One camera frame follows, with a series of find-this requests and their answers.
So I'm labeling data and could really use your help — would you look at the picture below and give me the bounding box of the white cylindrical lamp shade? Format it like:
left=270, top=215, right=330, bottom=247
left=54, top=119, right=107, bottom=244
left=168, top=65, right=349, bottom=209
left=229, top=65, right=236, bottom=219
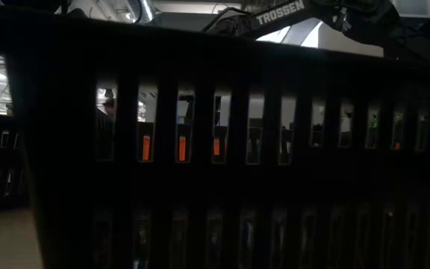
left=293, top=18, right=384, bottom=59

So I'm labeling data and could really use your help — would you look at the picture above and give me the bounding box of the orange plastic basket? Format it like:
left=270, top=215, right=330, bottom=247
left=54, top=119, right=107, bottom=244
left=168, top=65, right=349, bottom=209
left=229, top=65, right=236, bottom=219
left=142, top=134, right=222, bottom=162

